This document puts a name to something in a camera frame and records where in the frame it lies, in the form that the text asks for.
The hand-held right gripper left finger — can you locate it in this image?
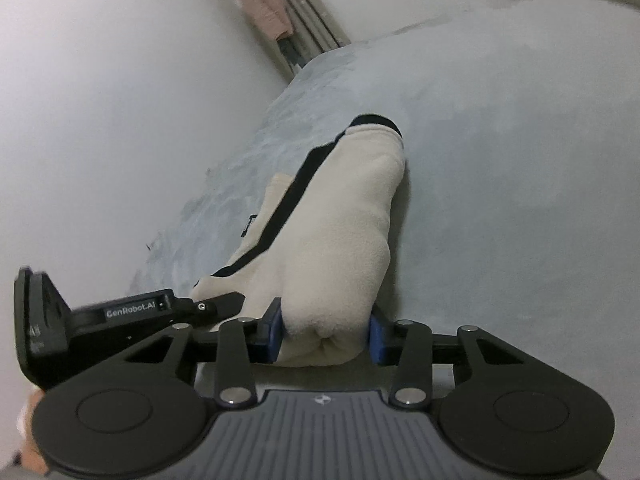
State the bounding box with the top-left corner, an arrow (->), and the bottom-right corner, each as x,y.
125,297 -> 285,408

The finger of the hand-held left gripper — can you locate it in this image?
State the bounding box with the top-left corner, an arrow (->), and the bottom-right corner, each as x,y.
171,291 -> 247,329

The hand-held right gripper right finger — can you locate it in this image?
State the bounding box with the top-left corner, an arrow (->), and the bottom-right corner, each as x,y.
368,312 -> 521,408

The cream and black sweatshirt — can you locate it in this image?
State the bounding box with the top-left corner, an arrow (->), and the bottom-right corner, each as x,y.
190,114 -> 407,369

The person's left hand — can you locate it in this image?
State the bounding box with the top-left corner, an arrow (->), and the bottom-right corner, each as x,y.
14,388 -> 49,469

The grey bed blanket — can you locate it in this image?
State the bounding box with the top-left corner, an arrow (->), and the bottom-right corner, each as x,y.
131,0 -> 640,411

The dark hanging clothing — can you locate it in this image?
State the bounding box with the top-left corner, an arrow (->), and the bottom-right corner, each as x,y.
277,35 -> 309,82

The pink hanging jacket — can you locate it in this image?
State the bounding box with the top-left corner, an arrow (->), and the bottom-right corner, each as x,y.
231,0 -> 294,42

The grey curtain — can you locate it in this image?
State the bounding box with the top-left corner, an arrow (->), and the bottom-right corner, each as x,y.
260,0 -> 352,54

